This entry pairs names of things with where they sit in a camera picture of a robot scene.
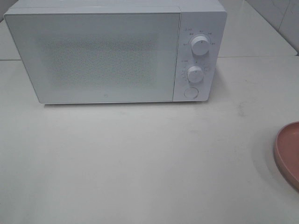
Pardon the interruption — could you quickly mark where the white microwave door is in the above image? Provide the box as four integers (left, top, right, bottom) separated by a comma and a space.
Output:
4, 7, 181, 104

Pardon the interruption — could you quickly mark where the white upper power knob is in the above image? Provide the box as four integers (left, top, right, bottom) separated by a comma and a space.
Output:
191, 35, 210, 56

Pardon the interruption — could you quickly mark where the white lower timer knob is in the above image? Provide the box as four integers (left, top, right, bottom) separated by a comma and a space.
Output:
187, 66, 204, 83

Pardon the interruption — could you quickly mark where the pink round plate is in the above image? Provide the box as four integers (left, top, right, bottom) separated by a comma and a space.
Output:
274, 121, 299, 190

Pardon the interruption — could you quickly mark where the white microwave oven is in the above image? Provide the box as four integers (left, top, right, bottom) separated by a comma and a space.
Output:
4, 0, 227, 102

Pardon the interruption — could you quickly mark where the white round door button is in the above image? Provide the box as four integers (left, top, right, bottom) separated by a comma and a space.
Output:
184, 87, 199, 99

